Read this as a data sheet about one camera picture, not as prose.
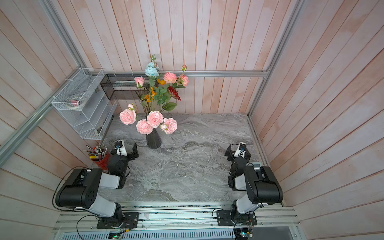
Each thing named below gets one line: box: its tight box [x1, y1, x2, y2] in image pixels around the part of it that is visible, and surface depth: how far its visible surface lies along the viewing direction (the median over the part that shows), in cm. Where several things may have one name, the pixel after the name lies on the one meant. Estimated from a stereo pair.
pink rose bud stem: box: [134, 76, 147, 114], surface depth 80 cm
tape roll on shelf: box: [66, 96, 86, 109], surface depth 76 cm
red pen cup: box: [91, 151, 110, 170], surface depth 87 cm
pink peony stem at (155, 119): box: [147, 111, 178, 135], surface depth 68 cm
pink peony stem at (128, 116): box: [119, 104, 154, 135], surface depth 68 cm
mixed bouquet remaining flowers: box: [141, 54, 189, 116], surface depth 82 cm
